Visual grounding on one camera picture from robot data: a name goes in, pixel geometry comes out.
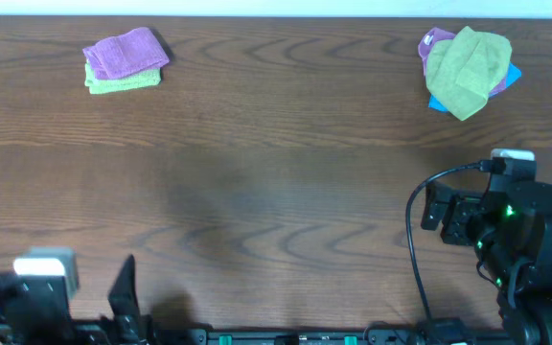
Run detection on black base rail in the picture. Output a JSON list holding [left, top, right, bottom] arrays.
[[150, 327, 507, 345]]

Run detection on crumpled olive green cloth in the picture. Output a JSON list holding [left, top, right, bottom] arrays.
[[425, 27, 512, 121]]

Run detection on blue cloth under pile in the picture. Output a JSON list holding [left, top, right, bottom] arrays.
[[427, 63, 522, 113]]

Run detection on purple microfibre cloth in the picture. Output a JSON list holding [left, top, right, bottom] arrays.
[[82, 27, 170, 81]]

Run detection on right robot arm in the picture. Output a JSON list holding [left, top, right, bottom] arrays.
[[412, 156, 552, 344]]

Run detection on folded light green cloth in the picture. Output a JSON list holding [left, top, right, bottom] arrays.
[[84, 62, 161, 95]]

